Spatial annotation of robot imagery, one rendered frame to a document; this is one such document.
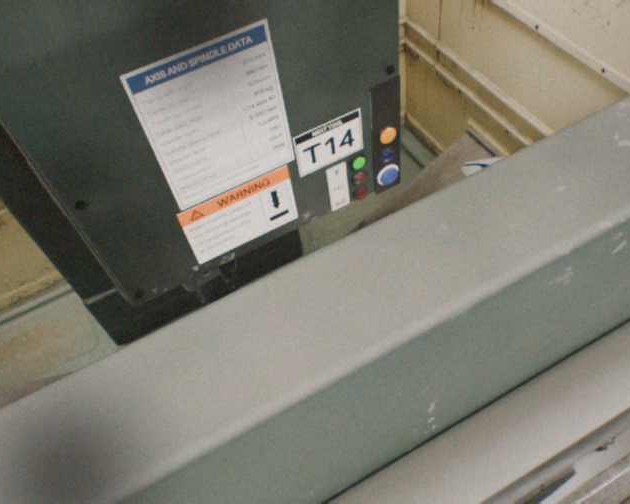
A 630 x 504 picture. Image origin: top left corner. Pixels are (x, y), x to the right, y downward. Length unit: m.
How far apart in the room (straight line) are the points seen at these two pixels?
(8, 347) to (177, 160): 1.66
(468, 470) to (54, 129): 0.52
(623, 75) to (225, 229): 1.01
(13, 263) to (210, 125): 1.58
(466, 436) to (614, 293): 0.07
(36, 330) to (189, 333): 2.12
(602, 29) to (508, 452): 1.34
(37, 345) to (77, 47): 1.71
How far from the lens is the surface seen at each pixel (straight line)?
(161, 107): 0.66
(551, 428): 0.24
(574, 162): 0.20
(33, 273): 2.25
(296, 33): 0.68
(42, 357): 2.20
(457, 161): 2.05
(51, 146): 0.66
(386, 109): 0.81
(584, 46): 1.57
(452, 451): 0.23
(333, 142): 0.79
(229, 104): 0.69
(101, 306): 1.87
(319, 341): 0.15
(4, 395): 2.04
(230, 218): 0.80
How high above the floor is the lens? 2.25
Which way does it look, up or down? 52 degrees down
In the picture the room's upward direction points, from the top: 11 degrees counter-clockwise
